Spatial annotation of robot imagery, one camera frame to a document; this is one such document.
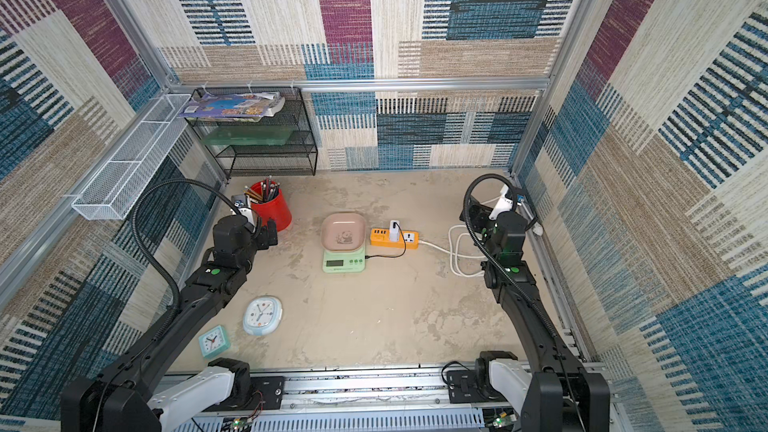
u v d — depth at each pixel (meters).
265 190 0.96
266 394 0.73
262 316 0.83
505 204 0.69
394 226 0.94
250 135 0.97
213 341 0.77
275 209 0.97
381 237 0.99
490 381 0.64
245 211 0.69
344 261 0.94
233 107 0.82
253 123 0.80
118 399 0.38
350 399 0.73
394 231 0.94
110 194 0.70
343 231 0.99
